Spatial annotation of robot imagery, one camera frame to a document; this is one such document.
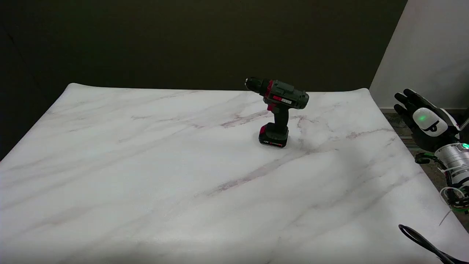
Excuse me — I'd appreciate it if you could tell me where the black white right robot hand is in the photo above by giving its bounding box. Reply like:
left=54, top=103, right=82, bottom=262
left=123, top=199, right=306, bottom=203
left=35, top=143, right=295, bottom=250
left=394, top=89, right=461, bottom=153

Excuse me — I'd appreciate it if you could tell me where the green red power screwdriver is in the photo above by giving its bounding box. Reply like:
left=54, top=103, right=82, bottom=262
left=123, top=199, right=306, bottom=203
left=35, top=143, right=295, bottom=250
left=244, top=77, right=310, bottom=148

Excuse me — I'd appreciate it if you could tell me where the metal floor vent grille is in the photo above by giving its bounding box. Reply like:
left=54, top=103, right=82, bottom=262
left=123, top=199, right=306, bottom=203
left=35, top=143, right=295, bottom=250
left=399, top=136, right=419, bottom=149

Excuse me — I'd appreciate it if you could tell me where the black looping robot cable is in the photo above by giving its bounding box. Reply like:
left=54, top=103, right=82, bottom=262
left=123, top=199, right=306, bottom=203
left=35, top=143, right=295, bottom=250
left=398, top=224, right=469, bottom=264

